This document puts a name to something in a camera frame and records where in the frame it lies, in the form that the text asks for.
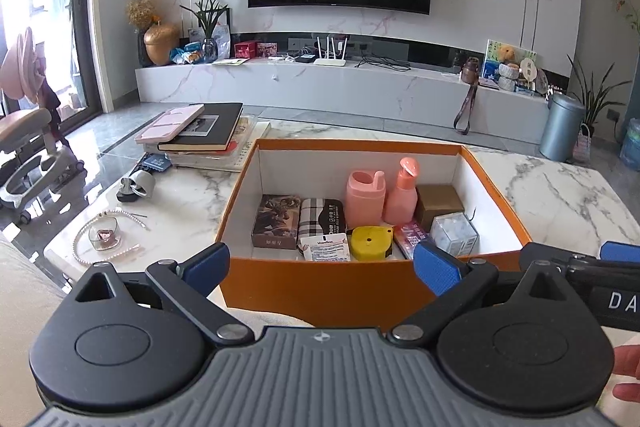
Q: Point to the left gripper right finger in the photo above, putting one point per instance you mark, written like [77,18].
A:
[458,287]

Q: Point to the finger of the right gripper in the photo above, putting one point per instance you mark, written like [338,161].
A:
[620,252]

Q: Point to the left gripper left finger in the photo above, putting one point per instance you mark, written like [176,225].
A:
[185,287]

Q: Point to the yellow tape measure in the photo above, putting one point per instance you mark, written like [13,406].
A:
[369,243]

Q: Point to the person's hand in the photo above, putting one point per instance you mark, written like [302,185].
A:
[627,364]

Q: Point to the clear plastic swab box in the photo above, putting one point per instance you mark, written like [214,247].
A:
[454,233]

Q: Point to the brown cardboard small box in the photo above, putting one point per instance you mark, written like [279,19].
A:
[434,201]

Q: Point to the pink pump bottle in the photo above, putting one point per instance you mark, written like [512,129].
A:
[403,197]

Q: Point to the pearl headband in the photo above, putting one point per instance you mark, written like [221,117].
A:
[115,253]

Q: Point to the glass ashtray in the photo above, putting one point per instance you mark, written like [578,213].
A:
[104,234]

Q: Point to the brown illustrated card box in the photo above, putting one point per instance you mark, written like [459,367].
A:
[276,222]

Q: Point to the orange cardboard storage box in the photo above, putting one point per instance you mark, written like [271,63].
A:
[354,293]

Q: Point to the grey metal trash bin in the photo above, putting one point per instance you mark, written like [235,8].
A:
[562,127]

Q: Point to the white red plaster box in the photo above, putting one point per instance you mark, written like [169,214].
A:
[325,248]

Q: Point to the pink plastic cup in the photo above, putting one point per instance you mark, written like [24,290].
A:
[365,198]

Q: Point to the plaid black rectangular case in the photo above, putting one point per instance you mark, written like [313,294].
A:
[320,216]

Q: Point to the corner leafy plant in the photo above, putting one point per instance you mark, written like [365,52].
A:
[593,94]

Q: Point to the black hardcover book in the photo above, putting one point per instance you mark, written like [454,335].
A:
[211,131]

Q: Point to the pink notebook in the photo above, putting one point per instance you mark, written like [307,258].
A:
[169,124]

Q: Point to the red white magazine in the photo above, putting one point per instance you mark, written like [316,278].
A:
[232,161]

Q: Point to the white marble tv cabinet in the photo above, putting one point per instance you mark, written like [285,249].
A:
[420,101]

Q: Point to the grey kids desk chair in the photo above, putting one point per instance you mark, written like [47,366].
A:
[45,160]

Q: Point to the golden acorn ornament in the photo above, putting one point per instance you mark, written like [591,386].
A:
[159,39]

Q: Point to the white wifi router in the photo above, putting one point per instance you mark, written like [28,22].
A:
[331,52]

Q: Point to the green potted plant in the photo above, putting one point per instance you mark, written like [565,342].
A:
[207,13]

